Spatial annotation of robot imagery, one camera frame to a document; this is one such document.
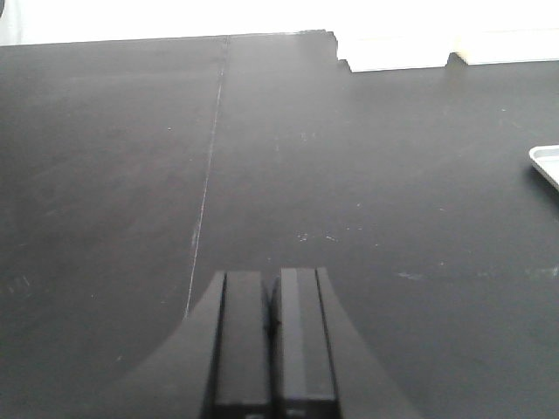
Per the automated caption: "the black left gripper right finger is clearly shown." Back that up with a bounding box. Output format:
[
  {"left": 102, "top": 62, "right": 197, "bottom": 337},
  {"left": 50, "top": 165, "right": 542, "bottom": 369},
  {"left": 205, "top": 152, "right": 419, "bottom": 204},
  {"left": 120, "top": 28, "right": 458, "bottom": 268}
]
[{"left": 272, "top": 268, "right": 409, "bottom": 418}]

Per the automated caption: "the silver metal tray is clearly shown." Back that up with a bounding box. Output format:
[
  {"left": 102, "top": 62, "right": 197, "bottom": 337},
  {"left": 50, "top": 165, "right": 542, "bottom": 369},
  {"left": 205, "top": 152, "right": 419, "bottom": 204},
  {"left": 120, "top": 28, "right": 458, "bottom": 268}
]
[{"left": 528, "top": 145, "right": 559, "bottom": 190}]

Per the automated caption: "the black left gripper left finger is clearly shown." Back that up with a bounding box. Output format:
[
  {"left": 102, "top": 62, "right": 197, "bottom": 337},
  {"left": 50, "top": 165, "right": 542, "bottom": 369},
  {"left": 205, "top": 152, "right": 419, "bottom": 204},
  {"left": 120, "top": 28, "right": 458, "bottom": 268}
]
[{"left": 93, "top": 271, "right": 272, "bottom": 418}]

